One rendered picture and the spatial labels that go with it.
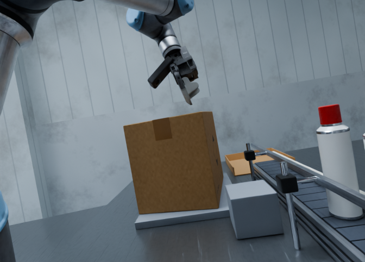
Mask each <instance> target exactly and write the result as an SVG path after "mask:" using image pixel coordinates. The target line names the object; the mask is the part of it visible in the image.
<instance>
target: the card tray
mask: <svg viewBox="0 0 365 262"><path fill-rule="evenodd" d="M266 149H268V150H270V151H275V152H277V153H279V154H281V155H284V156H286V157H288V158H290V159H292V160H295V157H292V156H290V155H288V154H285V153H282V152H280V151H278V150H275V149H273V148H266ZM269 160H274V159H273V158H271V157H269V156H267V155H260V156H256V159H255V160H253V164H254V163H258V162H262V161H269ZM225 161H226V163H227V165H228V167H229V168H230V170H231V171H232V173H233V175H234V176H241V175H245V174H251V172H250V166H249V161H246V160H245V157H244V152H242V153H235V154H228V155H225Z"/></svg>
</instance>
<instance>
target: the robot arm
mask: <svg viewBox="0 0 365 262"><path fill-rule="evenodd" d="M58 1H63V0H0V116H1V112H2V109H3V106H4V102H5V98H6V95H7V92H8V88H9V85H10V81H11V78H12V74H13V71H14V68H15V64H16V60H17V57H18V53H19V50H20V49H23V48H27V47H29V46H30V45H31V44H32V40H33V37H34V33H35V29H36V25H37V22H38V20H39V18H40V16H41V15H42V14H43V13H44V12H45V11H46V10H47V9H48V8H49V7H50V6H51V5H52V4H54V3H56V2H58ZM73 1H77V2H83V1H85V0H73ZM97 1H101V2H105V3H110V4H114V5H119V6H122V7H126V8H128V11H127V14H126V21H127V24H128V25H129V26H130V27H132V28H134V29H135V30H136V31H137V32H140V33H142V34H144V35H146V36H147V37H149V38H151V39H153V40H155V41H156V42H157V45H158V47H159V49H160V52H161V54H162V56H163V57H164V59H165V60H164V61H163V62H162V63H161V65H160V66H159V67H158V68H157V69H156V70H155V71H154V73H153V74H152V75H151V76H150V77H149V78H148V83H149V84H150V86H151V87H153V88H154V89H156V88H157V87H158V86H159V85H160V83H161V82H162V81H163V80H164V79H165V78H166V76H167V75H168V74H169V73H170V72H171V74H173V77H174V79H175V81H176V83H177V85H179V87H180V90H181V92H182V95H183V97H184V99H185V101H186V103H188V104H189V105H192V102H191V98H192V97H194V96H195V95H196V94H198V93H199V92H200V89H199V88H198V87H199V84H198V83H197V82H192V81H194V80H195V79H197V78H199V77H198V70H197V67H196V64H195V62H194V60H193V58H192V56H191V55H190V54H189V52H188V50H187V48H186V46H185V45H184V46H182V47H181V45H180V43H179V41H178V39H177V37H176V35H175V33H174V30H173V28H172V25H171V23H170V22H172V21H174V20H176V19H178V18H179V17H181V16H185V14H187V13H189V12H190V11H192V9H193V7H194V0H97ZM8 216H9V211H8V206H7V204H6V202H5V201H4V199H3V196H2V192H1V190H0V262H16V259H15V253H14V248H13V245H12V239H11V234H10V228H9V222H8Z"/></svg>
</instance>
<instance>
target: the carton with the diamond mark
mask: <svg viewBox="0 0 365 262"><path fill-rule="evenodd" d="M123 129H124V135H125V141H126V144H127V150H128V156H129V162H130V168H131V174H132V177H133V183H134V189H135V195H136V200H137V206H138V210H139V214H152V213H166V212H174V211H189V210H203V209H217V208H219V201H220V197H221V190H222V183H223V170H222V164H221V158H220V154H219V148H218V142H217V135H216V130H215V123H214V119H213V113H212V111H200V112H196V113H190V114H184V115H178V116H172V117H166V118H160V119H156V120H151V121H146V122H140V123H134V124H128V125H125V126H123Z"/></svg>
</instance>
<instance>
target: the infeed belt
mask: <svg viewBox="0 0 365 262"><path fill-rule="evenodd" d="M255 164H256V165H257V166H258V167H259V168H260V169H262V170H263V171H264V172H265V173H266V174H268V175H269V176H270V177H272V178H273V179H274V180H275V181H276V175H277V174H282V173H281V167H280V162H278V161H276V160H269V161H262V162H258V163H255ZM288 172H289V173H291V174H293V175H294V176H296V178H301V177H305V176H303V175H302V174H300V173H298V172H296V171H295V170H293V169H291V168H289V167H288ZM298 189H299V191H298V192H292V195H293V196H294V197H295V198H297V199H298V200H299V201H301V203H303V204H304V205H305V206H307V207H308V208H309V209H310V210H311V211H313V212H314V213H315V214H316V215H317V216H319V217H320V218H321V219H322V220H323V221H325V222H326V223H327V224H328V225H329V226H331V227H332V228H333V229H334V230H335V231H337V232H338V233H339V234H340V235H341V236H343V237H344V238H345V239H347V240H348V241H349V242H350V243H351V244H352V245H354V246H355V247H356V248H357V249H359V250H360V251H361V252H362V253H363V254H364V255H365V210H364V209H362V210H363V218H361V219H359V220H341V219H338V218H335V217H333V216H331V215H330V213H329V207H328V200H327V196H326V189H325V187H323V186H321V185H319V184H318V183H316V182H314V183H307V184H300V185H298Z"/></svg>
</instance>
